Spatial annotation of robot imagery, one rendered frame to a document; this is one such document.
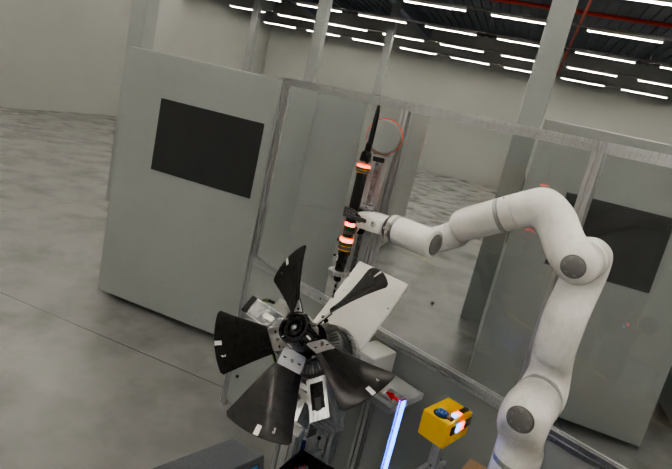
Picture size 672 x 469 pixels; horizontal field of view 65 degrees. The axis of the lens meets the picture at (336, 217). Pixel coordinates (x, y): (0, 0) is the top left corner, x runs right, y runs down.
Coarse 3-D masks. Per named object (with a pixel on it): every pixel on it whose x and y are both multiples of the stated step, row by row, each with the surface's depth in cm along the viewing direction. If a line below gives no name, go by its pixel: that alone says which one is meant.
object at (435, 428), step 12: (432, 408) 177; (444, 408) 178; (456, 408) 180; (432, 420) 173; (444, 420) 171; (456, 420) 173; (420, 432) 176; (432, 432) 173; (444, 432) 170; (444, 444) 171
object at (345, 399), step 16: (320, 352) 173; (336, 352) 175; (336, 368) 167; (352, 368) 169; (368, 368) 170; (336, 384) 162; (352, 384) 162; (368, 384) 163; (384, 384) 164; (336, 400) 158; (352, 400) 158
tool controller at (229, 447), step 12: (216, 444) 112; (228, 444) 112; (240, 444) 112; (192, 456) 107; (204, 456) 107; (216, 456) 107; (228, 456) 107; (240, 456) 107; (252, 456) 107; (156, 468) 102; (168, 468) 102; (180, 468) 102; (192, 468) 102; (204, 468) 102; (216, 468) 102; (228, 468) 102; (240, 468) 104; (252, 468) 106
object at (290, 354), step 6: (288, 348) 180; (282, 354) 178; (288, 354) 179; (294, 354) 180; (300, 354) 181; (282, 360) 177; (288, 360) 178; (294, 360) 179; (300, 360) 180; (288, 366) 177; (294, 366) 178; (300, 366) 179; (300, 372) 178
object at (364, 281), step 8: (368, 272) 194; (376, 272) 188; (360, 280) 193; (368, 280) 185; (376, 280) 181; (384, 280) 178; (360, 288) 182; (368, 288) 179; (376, 288) 176; (352, 296) 180; (360, 296) 177; (336, 304) 186; (344, 304) 178
